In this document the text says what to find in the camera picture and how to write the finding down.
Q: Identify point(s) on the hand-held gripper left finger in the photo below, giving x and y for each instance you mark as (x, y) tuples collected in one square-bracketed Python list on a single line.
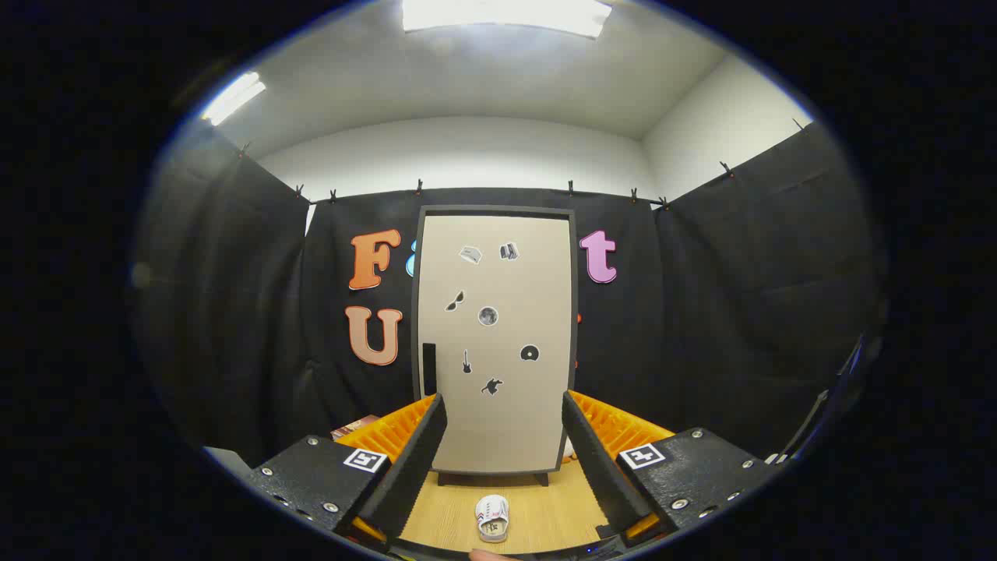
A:
[(413, 467)]

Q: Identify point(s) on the white canvas shoe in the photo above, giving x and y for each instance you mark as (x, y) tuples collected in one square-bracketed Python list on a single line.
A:
[(492, 514)]

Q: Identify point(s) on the black backdrop cloth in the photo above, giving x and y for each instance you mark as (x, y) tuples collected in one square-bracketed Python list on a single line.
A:
[(701, 312)]

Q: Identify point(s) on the dark grey shoe cabinet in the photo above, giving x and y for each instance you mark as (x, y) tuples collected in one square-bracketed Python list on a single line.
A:
[(498, 209)]

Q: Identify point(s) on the narrow ceiling light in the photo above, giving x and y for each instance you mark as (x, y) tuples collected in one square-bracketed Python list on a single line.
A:
[(234, 97)]

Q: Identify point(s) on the large ceiling light panel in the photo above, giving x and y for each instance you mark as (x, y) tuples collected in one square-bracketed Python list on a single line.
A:
[(506, 15)]

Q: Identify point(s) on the brown cover book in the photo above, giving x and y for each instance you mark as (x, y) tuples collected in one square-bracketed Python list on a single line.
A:
[(354, 427)]

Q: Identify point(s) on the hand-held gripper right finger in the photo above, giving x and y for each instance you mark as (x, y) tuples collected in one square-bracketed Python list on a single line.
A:
[(596, 467)]

